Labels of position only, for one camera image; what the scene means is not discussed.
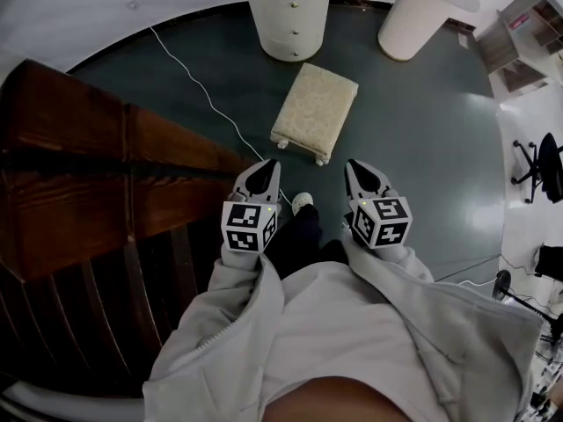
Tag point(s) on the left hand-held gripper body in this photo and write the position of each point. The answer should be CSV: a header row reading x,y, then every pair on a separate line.
x,y
246,227

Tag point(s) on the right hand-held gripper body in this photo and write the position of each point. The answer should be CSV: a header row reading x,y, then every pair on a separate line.
x,y
382,222

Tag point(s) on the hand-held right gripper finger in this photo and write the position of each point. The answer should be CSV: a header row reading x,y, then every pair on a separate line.
x,y
353,183
371,183

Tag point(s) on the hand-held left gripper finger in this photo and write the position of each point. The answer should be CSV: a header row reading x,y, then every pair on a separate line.
x,y
275,183
253,183

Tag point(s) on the cream upholstered stool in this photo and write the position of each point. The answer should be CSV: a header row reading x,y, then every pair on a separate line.
x,y
312,104

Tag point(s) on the white curved desk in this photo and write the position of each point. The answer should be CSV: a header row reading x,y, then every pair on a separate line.
x,y
290,24

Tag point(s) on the person's left forearm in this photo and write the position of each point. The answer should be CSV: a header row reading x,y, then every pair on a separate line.
x,y
237,288

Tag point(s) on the person's right forearm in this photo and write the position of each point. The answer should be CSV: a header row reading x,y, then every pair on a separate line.
x,y
396,266

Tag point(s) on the white perforated shoe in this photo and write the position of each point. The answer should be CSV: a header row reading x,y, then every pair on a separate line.
x,y
302,201

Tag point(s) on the person's black trousers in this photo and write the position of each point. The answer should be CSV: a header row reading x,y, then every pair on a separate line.
x,y
303,240

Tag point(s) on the white shirt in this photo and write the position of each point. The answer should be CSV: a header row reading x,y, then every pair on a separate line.
x,y
334,323

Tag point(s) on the black floor stand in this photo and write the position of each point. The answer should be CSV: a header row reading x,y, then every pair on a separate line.
x,y
503,285

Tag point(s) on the white zip jacket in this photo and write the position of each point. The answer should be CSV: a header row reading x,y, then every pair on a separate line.
x,y
462,345

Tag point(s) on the wooden shelf unit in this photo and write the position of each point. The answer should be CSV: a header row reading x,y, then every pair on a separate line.
x,y
506,55

